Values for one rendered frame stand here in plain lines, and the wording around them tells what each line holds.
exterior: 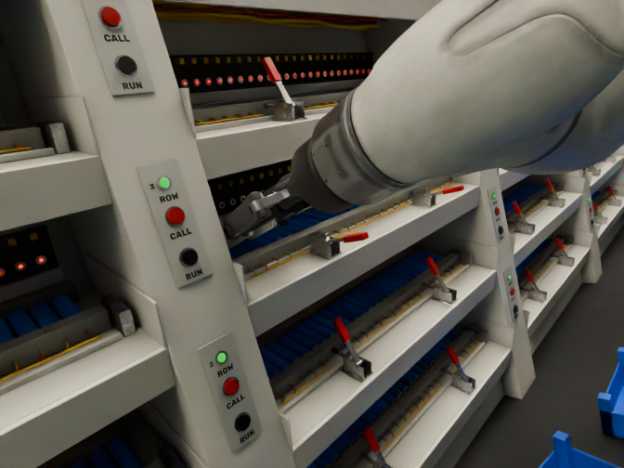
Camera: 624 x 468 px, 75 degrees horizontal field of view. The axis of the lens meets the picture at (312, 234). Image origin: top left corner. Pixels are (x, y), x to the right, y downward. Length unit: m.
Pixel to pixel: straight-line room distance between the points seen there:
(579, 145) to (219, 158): 0.34
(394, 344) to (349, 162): 0.43
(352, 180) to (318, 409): 0.35
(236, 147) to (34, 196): 0.20
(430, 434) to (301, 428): 0.31
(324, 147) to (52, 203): 0.23
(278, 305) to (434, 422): 0.44
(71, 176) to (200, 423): 0.26
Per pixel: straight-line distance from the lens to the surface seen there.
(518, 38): 0.25
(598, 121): 0.38
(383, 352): 0.68
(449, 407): 0.87
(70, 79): 0.43
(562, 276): 1.41
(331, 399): 0.60
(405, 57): 0.28
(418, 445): 0.80
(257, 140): 0.49
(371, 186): 0.32
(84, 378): 0.43
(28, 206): 0.40
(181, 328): 0.43
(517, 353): 1.07
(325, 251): 0.56
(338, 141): 0.32
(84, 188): 0.41
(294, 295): 0.51
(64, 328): 0.47
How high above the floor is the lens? 0.64
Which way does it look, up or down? 9 degrees down
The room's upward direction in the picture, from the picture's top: 15 degrees counter-clockwise
